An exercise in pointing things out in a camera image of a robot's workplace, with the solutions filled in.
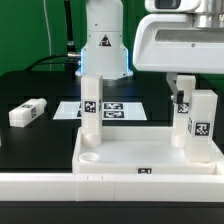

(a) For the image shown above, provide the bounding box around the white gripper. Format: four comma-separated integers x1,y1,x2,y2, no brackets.
133,14,224,104

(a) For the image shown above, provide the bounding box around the white desk top tray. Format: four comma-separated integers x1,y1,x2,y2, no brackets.
72,126,224,175

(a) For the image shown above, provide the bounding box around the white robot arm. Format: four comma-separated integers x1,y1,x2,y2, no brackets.
76,0,224,103

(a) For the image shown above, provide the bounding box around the marker tag sheet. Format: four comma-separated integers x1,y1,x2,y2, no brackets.
53,101,146,121

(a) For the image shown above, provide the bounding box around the white L-shaped fence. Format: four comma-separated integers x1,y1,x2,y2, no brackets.
0,170,224,202

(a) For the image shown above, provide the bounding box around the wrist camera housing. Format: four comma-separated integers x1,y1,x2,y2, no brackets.
144,0,201,13

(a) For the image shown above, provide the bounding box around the black thick cable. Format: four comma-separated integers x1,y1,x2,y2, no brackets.
24,0,83,72

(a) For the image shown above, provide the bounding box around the white thin cable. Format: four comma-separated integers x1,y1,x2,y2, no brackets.
43,0,53,72

